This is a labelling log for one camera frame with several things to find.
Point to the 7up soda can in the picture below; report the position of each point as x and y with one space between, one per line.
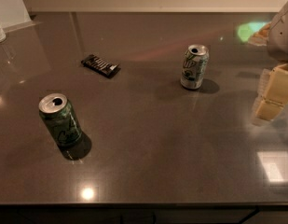
194 66

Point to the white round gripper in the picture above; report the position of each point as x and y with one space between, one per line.
281 36

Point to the green soda can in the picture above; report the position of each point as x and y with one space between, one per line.
58 115

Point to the black chocolate bar wrapper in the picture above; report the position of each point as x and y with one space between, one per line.
99 65

